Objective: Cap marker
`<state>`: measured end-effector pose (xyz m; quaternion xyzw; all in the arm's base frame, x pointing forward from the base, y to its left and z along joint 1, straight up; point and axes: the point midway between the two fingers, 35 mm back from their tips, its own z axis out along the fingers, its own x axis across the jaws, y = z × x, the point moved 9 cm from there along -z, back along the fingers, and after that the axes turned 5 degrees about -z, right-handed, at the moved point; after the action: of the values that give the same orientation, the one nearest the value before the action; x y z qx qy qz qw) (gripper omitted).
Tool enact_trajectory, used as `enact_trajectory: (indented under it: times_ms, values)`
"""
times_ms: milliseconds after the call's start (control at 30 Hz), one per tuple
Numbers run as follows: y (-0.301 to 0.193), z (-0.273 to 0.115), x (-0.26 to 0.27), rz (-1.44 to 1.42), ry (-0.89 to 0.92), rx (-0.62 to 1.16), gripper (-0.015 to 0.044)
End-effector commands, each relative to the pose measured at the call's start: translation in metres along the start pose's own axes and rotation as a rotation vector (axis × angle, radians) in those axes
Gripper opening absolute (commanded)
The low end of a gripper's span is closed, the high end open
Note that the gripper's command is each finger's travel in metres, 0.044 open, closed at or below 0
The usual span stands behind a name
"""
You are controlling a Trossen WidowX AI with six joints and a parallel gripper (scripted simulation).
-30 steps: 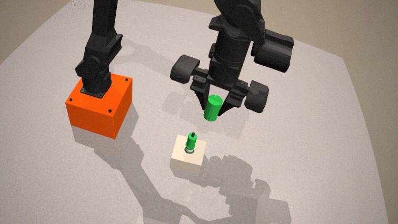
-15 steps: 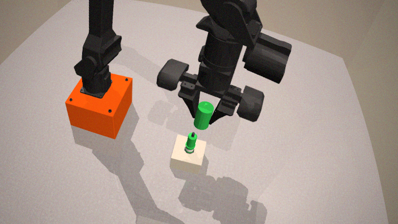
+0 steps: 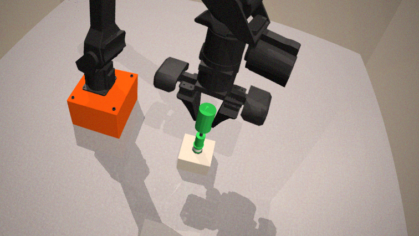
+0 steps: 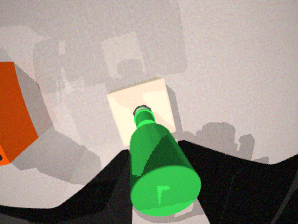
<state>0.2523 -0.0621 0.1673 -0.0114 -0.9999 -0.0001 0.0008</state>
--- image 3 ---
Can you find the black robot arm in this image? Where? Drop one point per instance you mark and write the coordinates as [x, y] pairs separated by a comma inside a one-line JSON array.
[[269, 54]]

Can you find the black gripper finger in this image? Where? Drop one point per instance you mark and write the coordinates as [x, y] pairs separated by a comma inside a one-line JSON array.
[[192, 104], [224, 114]]

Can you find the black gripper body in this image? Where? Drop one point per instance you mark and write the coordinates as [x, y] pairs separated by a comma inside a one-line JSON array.
[[217, 81]]

